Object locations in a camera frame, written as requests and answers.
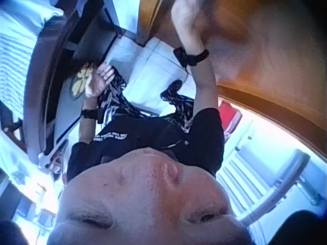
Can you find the person's legs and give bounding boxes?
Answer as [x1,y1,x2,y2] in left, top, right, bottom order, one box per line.
[96,70,196,134]

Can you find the brown wooden door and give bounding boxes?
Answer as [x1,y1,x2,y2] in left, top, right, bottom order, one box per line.
[136,0,327,166]

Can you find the person's right hand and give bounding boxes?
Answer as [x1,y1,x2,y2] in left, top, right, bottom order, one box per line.
[170,0,206,56]

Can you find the person's left hand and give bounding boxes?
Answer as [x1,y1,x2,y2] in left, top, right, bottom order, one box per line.
[85,63,116,99]

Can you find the red cloth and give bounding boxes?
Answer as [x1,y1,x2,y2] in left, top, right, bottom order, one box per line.
[218,101,243,135]

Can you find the black wrist band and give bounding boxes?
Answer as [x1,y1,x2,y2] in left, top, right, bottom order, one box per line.
[80,107,106,125]
[173,46,210,67]

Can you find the white striped cloth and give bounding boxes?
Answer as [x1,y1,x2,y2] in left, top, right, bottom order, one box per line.
[0,0,64,118]

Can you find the white metal rack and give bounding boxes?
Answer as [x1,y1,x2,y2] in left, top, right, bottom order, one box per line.
[216,119,323,230]

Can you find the grey mat with yellow flower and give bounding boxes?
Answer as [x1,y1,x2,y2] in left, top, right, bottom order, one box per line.
[47,61,108,143]

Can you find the dark wooden furniture frame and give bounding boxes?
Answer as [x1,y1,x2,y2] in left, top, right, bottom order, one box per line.
[22,0,140,165]

